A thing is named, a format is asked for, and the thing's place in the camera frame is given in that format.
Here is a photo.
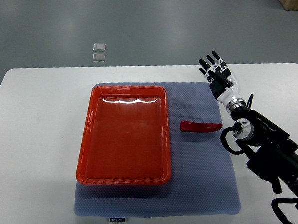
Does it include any grey floor plate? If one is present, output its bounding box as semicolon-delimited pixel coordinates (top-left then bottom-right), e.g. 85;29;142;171
92;52;106;62
93;42;106;52

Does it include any blue grey mesh mat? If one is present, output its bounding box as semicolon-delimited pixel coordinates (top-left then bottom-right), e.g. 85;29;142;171
74;82;241;218

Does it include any red plastic tray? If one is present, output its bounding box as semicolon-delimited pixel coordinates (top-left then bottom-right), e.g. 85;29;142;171
76;85;171;186

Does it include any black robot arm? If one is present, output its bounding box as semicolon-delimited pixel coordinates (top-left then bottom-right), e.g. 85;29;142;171
199;51;298;224

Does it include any red pepper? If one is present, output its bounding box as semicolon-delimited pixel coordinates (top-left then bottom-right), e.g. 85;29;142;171
180;120;222;133

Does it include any lower grey floor plate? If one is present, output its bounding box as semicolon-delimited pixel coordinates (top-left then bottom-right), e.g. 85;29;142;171
92;52;106;62

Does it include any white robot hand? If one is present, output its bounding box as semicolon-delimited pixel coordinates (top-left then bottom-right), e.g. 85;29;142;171
198;51;246;112

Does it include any upper grey floor plate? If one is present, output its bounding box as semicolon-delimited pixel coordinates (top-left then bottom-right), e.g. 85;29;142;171
93;42;106;52

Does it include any dark blue label tag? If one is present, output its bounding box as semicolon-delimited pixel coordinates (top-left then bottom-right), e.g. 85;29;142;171
109;218;125;223

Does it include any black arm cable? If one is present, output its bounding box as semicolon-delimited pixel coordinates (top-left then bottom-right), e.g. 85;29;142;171
219;125;249;156

